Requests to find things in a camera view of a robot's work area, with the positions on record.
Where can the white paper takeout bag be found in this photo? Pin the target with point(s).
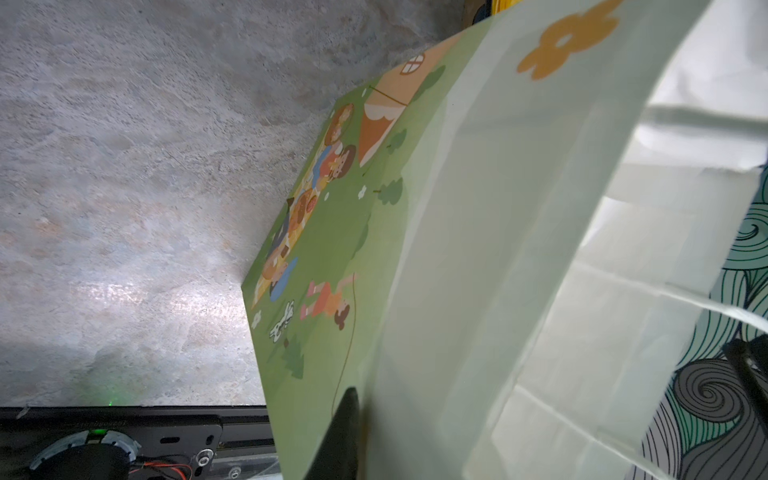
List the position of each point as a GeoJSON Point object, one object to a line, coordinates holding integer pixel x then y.
{"type": "Point", "coordinates": [526, 247]}

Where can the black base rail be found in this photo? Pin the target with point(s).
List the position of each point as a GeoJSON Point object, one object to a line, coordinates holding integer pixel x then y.
{"type": "Point", "coordinates": [166, 442]}

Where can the yellow napkin stack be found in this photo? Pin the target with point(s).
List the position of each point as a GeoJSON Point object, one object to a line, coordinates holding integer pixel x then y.
{"type": "Point", "coordinates": [492, 7]}

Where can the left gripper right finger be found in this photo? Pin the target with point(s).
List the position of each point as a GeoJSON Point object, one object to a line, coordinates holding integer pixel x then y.
{"type": "Point", "coordinates": [737, 354]}

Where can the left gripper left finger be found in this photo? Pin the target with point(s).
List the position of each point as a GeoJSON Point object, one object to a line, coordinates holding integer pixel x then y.
{"type": "Point", "coordinates": [338, 455]}

